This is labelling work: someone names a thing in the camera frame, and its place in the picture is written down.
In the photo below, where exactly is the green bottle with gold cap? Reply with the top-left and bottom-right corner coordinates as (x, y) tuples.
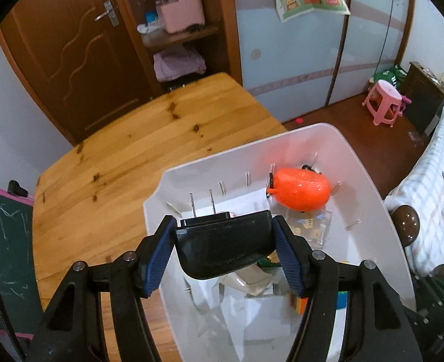
(257, 253), (283, 269)

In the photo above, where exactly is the dark wooden cabinet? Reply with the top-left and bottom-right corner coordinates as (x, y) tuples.
(401, 61), (444, 136)

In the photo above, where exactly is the multicolour puzzle cube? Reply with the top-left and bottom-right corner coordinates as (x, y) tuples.
(289, 290), (349, 315)

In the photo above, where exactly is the brown wooden door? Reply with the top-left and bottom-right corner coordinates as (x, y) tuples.
(0, 0), (158, 146)

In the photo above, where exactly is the green bag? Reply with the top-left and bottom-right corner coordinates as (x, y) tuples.
(371, 65), (409, 87)

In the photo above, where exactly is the brown wooden shelf cabinet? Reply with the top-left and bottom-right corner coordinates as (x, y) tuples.
(114, 0), (243, 97)

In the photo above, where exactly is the clear plastic dice box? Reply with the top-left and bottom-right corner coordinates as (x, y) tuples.
(285, 209), (334, 251)

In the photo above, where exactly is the beige pouch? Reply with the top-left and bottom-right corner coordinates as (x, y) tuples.
(222, 266), (279, 297)

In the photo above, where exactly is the pink basket with handle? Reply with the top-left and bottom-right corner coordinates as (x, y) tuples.
(156, 0), (206, 34)

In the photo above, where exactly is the black hanging cable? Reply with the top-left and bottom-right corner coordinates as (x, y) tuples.
(375, 0), (398, 78)

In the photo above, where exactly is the silver door handle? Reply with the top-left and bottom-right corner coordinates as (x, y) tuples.
(94, 1), (120, 28)

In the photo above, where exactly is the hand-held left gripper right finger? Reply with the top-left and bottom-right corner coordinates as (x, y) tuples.
(273, 215), (422, 362)

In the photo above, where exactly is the black charger block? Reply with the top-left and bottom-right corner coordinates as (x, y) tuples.
(174, 189), (273, 280)

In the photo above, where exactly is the orange round case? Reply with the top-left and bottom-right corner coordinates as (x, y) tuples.
(265, 165), (332, 212)

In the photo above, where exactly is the bed with checked blanket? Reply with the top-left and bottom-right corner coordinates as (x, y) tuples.
(384, 98), (444, 278)

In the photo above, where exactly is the small pink toy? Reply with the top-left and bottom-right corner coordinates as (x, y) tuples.
(398, 94), (413, 116)

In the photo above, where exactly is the green chalkboard with pink frame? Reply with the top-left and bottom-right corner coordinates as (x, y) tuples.
(0, 181), (43, 342)

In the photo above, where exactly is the pale blue sliding wardrobe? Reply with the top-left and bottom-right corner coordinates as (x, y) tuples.
(231, 0), (417, 123)

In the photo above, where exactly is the pink plastic stool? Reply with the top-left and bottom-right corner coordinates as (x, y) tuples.
(362, 80), (403, 127)

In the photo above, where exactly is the black clamp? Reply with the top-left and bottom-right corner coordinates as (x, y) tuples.
(8, 180), (29, 198)

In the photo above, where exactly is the folded pink cloth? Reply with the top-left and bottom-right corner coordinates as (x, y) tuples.
(153, 45), (207, 82)

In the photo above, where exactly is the white plastic bin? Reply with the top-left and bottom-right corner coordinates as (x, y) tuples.
(142, 122), (417, 362)

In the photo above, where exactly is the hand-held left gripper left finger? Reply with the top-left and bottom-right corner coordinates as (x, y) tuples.
(26, 215), (177, 362)

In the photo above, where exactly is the white power adapter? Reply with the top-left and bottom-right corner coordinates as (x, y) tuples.
(241, 296), (300, 342)

